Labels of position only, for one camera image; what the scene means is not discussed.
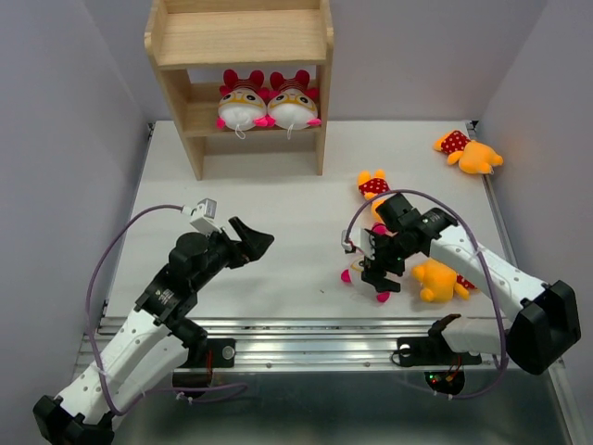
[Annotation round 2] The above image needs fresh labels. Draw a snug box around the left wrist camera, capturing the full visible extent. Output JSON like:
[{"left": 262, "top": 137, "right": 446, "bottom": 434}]
[{"left": 181, "top": 198, "right": 221, "bottom": 236}]

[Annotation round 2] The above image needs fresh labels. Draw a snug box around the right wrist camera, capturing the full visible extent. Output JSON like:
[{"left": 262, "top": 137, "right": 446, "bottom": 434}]
[{"left": 341, "top": 228, "right": 373, "bottom": 257}]

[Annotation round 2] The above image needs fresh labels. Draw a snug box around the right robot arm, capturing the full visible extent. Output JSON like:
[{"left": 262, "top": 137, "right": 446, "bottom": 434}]
[{"left": 342, "top": 190, "right": 581, "bottom": 375}]

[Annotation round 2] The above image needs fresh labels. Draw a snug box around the orange plush toy face down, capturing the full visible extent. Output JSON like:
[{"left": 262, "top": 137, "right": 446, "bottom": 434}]
[{"left": 411, "top": 259, "right": 476, "bottom": 304}]

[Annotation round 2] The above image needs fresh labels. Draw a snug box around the far orange plush toy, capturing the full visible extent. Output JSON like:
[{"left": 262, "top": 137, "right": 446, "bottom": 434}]
[{"left": 433, "top": 130, "right": 504, "bottom": 174}]

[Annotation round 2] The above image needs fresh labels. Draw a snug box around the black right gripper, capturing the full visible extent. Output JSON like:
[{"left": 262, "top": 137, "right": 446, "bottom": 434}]
[{"left": 360, "top": 229, "right": 417, "bottom": 293}]

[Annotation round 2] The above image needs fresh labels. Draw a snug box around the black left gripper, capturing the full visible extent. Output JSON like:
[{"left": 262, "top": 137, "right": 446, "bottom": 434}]
[{"left": 194, "top": 216, "right": 274, "bottom": 289}]

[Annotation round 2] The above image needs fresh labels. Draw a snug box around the orange plush toy polka-dot dress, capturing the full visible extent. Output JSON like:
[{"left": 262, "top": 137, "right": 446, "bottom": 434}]
[{"left": 357, "top": 169, "right": 391, "bottom": 224}]

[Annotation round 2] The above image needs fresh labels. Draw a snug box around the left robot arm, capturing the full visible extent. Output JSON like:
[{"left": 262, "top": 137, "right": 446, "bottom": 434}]
[{"left": 32, "top": 217, "right": 274, "bottom": 444}]

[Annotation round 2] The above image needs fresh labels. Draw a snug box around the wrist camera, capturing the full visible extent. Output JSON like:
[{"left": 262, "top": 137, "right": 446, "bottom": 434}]
[
  {"left": 181, "top": 198, "right": 221, "bottom": 236},
  {"left": 341, "top": 228, "right": 373, "bottom": 257}
]

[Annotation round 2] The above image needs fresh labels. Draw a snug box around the wooden shelf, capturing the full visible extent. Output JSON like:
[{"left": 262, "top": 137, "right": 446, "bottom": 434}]
[{"left": 144, "top": 1, "right": 334, "bottom": 179}]

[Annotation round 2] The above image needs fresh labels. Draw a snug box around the aluminium rail base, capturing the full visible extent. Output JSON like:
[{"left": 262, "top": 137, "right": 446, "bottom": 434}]
[{"left": 76, "top": 121, "right": 566, "bottom": 372}]

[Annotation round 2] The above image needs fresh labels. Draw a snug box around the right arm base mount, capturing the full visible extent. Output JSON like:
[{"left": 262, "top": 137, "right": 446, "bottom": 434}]
[{"left": 390, "top": 337, "right": 483, "bottom": 398}]

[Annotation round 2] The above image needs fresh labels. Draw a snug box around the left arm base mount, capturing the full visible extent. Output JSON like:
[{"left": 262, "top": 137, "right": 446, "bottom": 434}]
[{"left": 171, "top": 337, "right": 236, "bottom": 389}]

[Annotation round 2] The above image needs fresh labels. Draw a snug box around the white pink striped plush toy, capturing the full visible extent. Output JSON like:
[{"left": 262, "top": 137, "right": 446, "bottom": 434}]
[{"left": 216, "top": 69, "right": 269, "bottom": 140}]

